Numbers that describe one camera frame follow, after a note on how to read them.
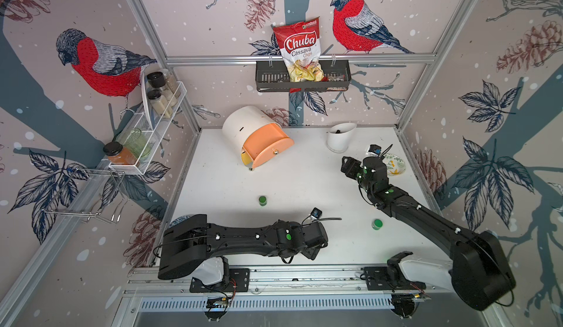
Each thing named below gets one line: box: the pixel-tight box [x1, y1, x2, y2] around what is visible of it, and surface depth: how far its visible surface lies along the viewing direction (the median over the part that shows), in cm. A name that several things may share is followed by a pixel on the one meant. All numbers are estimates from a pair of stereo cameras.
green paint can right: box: [371, 218, 384, 231], surface depth 85 cm
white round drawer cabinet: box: [222, 105, 281, 170], surface depth 96 cm
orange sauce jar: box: [102, 141, 138, 165], surface depth 62 cm
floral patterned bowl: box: [381, 153, 407, 176], surface depth 103 cm
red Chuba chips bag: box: [272, 16, 329, 94], surface depth 84 cm
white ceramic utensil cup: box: [326, 122, 358, 154], surface depth 109 cm
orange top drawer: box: [243, 122, 295, 168], surface depth 90 cm
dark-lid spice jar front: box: [147, 88, 174, 119], surface depth 79 cm
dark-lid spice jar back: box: [146, 71, 167, 95], surface depth 81 cm
